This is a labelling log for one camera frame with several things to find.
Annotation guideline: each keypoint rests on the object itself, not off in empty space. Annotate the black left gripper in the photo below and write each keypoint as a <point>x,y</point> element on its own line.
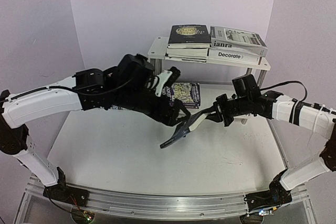
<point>162,116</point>

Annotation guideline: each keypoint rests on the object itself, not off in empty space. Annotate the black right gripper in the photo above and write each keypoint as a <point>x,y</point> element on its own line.
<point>222,109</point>

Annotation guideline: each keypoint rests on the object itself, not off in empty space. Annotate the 52-Storey Treehouse book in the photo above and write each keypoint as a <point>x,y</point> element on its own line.
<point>187,92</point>

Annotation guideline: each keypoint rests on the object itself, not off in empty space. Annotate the dark blue paperback book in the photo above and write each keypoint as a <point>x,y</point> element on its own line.
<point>183,129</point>

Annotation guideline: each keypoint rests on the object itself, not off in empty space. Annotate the blue orange paperback book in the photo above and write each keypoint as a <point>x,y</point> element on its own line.
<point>198,52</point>

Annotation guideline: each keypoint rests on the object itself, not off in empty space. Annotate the brown Decorate book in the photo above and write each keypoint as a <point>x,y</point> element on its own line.
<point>229,55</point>

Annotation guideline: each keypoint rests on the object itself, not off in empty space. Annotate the black notebook with barcode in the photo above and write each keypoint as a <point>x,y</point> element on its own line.
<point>189,36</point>

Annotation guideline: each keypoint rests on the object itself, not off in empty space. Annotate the grey photo cover book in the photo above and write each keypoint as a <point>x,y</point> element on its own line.
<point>238,40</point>

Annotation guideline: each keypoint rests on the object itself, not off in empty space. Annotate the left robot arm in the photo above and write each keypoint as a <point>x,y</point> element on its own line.
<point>131,85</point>

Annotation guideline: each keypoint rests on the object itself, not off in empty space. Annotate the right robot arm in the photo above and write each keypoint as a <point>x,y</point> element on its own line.
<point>249,98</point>

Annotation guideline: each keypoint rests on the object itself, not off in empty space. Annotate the white two-tier shelf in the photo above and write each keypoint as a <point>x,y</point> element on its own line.
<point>208,73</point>

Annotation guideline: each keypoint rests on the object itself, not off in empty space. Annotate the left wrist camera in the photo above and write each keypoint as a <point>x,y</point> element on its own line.
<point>165,79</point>

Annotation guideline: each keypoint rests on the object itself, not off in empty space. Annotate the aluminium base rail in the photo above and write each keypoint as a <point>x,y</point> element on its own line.
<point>141,206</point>

